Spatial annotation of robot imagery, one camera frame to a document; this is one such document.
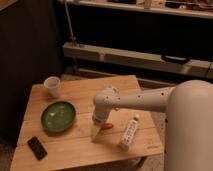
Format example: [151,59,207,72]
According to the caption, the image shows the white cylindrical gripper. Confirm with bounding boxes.
[92,110,109,126]

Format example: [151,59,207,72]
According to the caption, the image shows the red pepper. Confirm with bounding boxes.
[101,123,113,130]

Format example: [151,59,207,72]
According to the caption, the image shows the yellow sponge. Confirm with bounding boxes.
[90,124,101,140]

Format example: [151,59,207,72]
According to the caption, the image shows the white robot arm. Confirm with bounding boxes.
[92,80,213,171]

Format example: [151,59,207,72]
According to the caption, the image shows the green bowl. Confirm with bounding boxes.
[41,101,76,133]

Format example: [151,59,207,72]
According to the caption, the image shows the wooden table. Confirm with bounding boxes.
[10,75,164,171]

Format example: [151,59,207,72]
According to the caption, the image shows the clear plastic cup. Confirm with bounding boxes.
[44,76,60,98]

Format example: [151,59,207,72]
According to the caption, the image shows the white lower shelf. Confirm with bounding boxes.
[63,42,213,79]

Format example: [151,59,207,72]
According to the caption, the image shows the white shelf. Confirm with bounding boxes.
[63,42,213,79]
[57,0,213,19]

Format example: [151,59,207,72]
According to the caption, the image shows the black phone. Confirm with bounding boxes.
[27,136,47,160]

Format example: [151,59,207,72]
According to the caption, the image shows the metal pole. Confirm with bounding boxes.
[64,0,76,46]

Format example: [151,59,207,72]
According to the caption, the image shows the white upper shelf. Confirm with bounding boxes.
[57,0,213,19]

